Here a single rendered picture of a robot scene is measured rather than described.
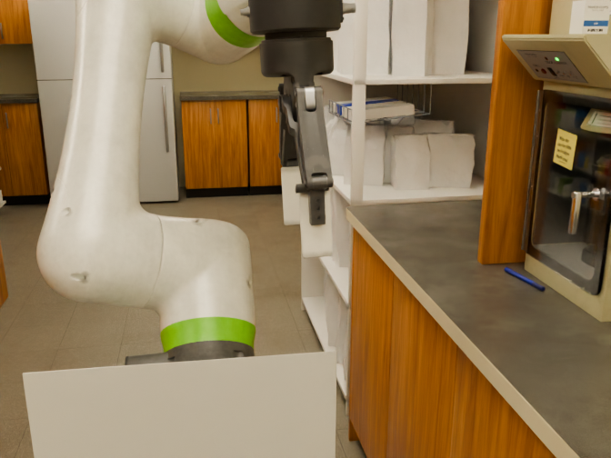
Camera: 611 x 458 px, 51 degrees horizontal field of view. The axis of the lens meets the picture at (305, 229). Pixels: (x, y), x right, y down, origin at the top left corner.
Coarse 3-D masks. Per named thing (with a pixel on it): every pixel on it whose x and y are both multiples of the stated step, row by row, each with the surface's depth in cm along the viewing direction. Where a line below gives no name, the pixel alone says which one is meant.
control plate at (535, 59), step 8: (528, 56) 140; (536, 56) 136; (544, 56) 133; (552, 56) 130; (560, 56) 127; (528, 64) 143; (536, 64) 139; (544, 64) 136; (552, 64) 133; (560, 64) 130; (568, 64) 127; (536, 72) 143; (560, 72) 133; (568, 72) 130; (576, 72) 127; (568, 80) 133; (576, 80) 130; (584, 80) 127
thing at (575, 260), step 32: (544, 96) 147; (576, 96) 134; (544, 128) 148; (576, 128) 135; (608, 128) 125; (544, 160) 148; (576, 160) 135; (608, 160) 125; (544, 192) 149; (608, 192) 126; (544, 224) 150; (608, 224) 127; (544, 256) 150; (576, 256) 137
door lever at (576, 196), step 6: (576, 192) 128; (582, 192) 129; (588, 192) 129; (594, 192) 129; (576, 198) 128; (594, 198) 130; (576, 204) 128; (576, 210) 129; (570, 216) 130; (576, 216) 129; (570, 222) 130; (576, 222) 130; (570, 228) 130; (576, 228) 130
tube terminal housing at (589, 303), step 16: (560, 0) 140; (576, 0) 135; (560, 16) 141; (560, 32) 141; (608, 32) 125; (608, 96) 126; (608, 240) 128; (528, 256) 160; (608, 256) 129; (528, 272) 160; (544, 272) 153; (608, 272) 129; (560, 288) 146; (576, 288) 140; (608, 288) 130; (576, 304) 140; (592, 304) 135; (608, 304) 131; (608, 320) 132
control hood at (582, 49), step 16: (512, 48) 143; (528, 48) 136; (544, 48) 130; (560, 48) 124; (576, 48) 119; (592, 48) 115; (608, 48) 115; (576, 64) 124; (592, 64) 119; (608, 64) 116; (544, 80) 144; (560, 80) 137; (592, 80) 125; (608, 80) 119
